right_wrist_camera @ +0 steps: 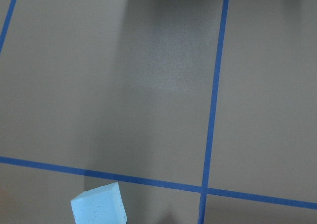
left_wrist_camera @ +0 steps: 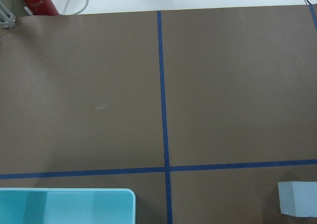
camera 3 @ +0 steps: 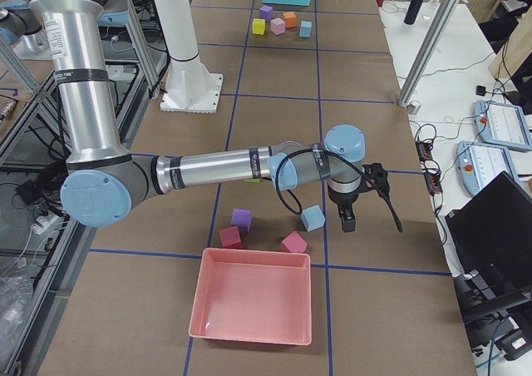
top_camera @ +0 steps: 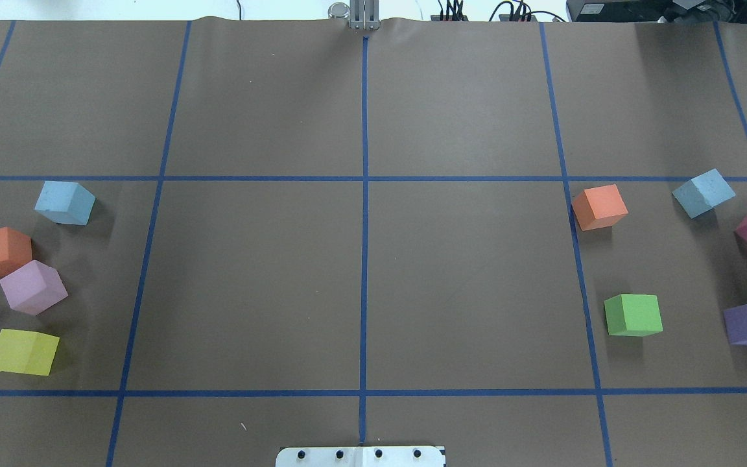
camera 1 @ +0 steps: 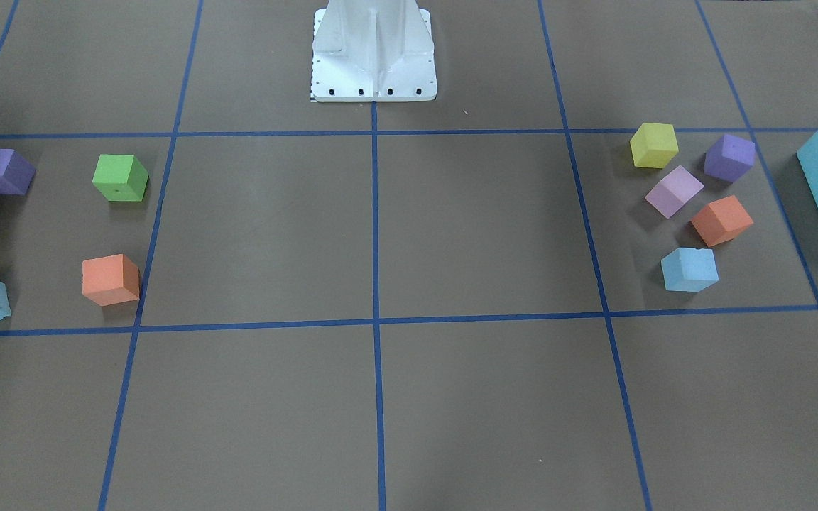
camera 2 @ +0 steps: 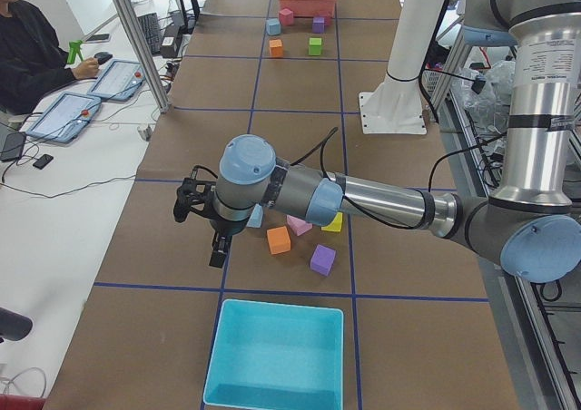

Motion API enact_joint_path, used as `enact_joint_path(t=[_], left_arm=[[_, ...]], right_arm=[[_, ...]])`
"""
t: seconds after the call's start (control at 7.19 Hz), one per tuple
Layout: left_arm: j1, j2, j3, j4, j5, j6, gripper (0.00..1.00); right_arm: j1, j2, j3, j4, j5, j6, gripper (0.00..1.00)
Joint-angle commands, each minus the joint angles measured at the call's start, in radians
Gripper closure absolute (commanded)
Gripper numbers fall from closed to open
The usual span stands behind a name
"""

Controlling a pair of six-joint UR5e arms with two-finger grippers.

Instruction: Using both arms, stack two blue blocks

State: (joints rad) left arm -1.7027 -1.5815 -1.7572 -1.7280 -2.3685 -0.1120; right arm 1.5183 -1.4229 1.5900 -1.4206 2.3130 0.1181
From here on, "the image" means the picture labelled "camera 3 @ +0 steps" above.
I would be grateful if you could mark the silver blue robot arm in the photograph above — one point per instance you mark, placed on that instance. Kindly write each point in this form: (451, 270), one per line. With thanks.
(22, 31)
(105, 181)

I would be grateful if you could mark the light pink foam block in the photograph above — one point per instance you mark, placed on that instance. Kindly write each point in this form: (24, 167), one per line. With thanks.
(277, 26)

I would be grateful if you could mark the white pedestal column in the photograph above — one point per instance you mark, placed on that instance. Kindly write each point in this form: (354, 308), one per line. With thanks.
(189, 86)

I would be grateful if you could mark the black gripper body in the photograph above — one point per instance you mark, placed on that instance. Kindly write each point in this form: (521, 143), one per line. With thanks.
(342, 200)

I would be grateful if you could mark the robot teach pendant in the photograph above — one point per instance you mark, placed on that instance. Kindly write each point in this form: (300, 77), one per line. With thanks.
(479, 164)
(502, 124)

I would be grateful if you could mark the yellow foam block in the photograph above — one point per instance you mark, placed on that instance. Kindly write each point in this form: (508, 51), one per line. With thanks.
(258, 26)

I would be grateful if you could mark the light blue foam block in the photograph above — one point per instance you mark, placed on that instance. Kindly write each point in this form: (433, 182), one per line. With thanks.
(305, 29)
(313, 218)

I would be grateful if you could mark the purple foam block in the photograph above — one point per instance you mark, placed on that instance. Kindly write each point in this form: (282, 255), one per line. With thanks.
(242, 220)
(266, 12)

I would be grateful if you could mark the black laptop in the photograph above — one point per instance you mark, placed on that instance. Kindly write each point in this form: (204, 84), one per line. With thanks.
(492, 232)

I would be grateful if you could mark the orange foam block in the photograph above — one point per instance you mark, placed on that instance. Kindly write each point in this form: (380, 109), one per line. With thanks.
(290, 19)

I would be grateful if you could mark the dark red foam block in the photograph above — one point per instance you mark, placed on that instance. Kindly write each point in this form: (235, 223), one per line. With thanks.
(230, 238)

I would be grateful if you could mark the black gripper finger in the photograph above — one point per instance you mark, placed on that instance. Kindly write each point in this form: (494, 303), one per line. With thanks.
(344, 221)
(351, 222)

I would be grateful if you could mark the aluminium frame post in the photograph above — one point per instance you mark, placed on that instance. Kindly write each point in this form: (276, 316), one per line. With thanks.
(439, 20)

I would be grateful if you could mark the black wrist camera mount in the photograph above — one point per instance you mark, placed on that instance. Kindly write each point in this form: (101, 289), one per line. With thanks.
(375, 178)

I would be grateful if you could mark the black water bottle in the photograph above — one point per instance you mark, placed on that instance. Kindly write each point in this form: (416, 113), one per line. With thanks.
(412, 11)

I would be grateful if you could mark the pink plastic tray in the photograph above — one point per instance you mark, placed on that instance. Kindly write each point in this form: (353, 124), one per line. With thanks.
(253, 296)

